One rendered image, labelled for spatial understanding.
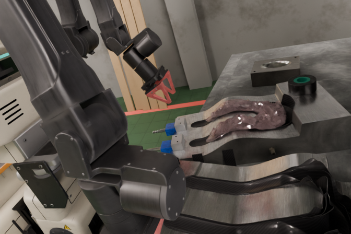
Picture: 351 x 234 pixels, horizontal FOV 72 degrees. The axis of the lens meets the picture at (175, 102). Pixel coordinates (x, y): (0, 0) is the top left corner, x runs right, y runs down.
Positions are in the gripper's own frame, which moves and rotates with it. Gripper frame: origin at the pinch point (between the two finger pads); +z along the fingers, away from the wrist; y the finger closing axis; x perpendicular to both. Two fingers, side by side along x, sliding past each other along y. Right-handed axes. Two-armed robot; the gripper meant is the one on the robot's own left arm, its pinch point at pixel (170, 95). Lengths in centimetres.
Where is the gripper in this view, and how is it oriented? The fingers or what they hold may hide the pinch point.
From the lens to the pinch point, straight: 81.1
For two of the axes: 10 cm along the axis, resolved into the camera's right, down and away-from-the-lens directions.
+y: 1.9, -4.9, 8.5
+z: 6.7, 7.0, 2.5
